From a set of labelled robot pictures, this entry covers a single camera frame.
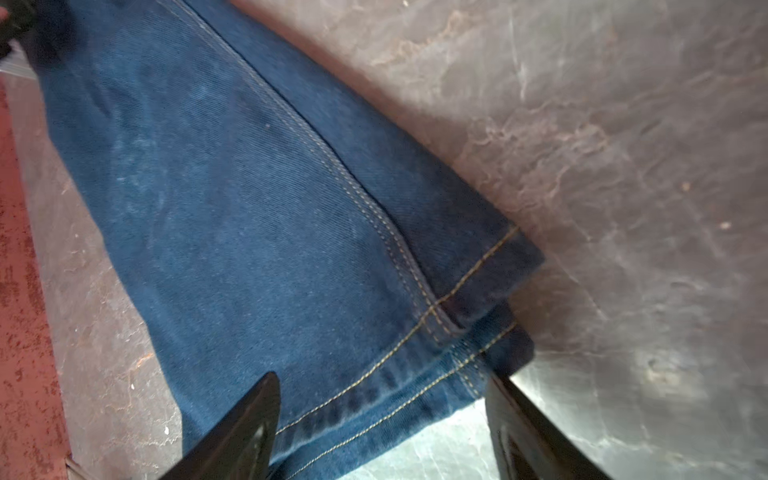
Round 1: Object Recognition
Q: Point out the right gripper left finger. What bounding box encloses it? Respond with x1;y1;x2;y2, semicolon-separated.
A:
162;372;281;480

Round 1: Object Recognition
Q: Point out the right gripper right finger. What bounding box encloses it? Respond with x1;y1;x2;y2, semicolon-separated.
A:
485;374;610;480

